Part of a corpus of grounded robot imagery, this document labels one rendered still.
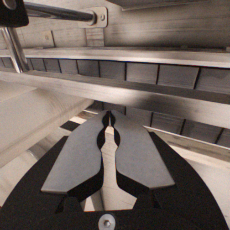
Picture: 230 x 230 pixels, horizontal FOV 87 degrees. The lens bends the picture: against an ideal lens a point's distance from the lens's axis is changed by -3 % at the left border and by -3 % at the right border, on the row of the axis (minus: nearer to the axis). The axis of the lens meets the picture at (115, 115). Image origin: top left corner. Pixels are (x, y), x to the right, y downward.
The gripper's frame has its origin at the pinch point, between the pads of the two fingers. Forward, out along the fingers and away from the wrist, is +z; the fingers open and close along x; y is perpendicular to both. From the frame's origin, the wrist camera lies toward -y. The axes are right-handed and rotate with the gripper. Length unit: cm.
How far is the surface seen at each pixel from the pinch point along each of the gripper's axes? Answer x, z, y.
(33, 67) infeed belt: -14.6, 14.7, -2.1
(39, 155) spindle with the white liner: -24.7, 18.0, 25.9
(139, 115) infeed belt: 4.0, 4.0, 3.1
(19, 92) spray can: -13.9, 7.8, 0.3
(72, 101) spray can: -4.4, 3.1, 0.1
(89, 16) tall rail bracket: -2.4, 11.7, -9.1
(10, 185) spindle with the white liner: -29.2, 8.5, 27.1
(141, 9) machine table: 4.6, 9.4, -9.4
